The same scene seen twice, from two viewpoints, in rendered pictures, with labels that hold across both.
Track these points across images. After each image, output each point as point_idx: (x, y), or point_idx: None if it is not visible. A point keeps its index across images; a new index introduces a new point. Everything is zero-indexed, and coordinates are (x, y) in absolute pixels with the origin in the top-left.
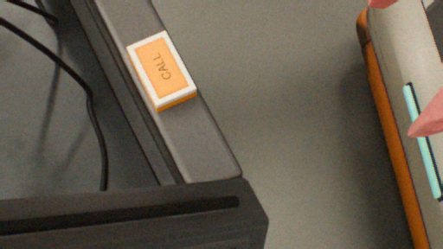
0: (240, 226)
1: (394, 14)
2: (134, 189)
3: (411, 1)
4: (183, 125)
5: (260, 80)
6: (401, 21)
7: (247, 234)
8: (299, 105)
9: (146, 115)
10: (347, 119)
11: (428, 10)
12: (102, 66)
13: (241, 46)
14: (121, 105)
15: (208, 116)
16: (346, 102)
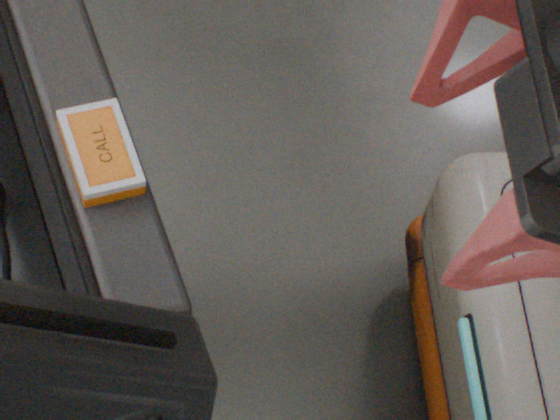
0: (171, 376)
1: (461, 219)
2: (18, 283)
3: (487, 204)
4: (119, 231)
5: (265, 293)
6: (468, 229)
7: (181, 397)
8: (313, 333)
9: (68, 209)
10: (375, 362)
11: (497, 84)
12: (28, 163)
13: (248, 244)
14: (45, 219)
15: (157, 224)
16: (377, 339)
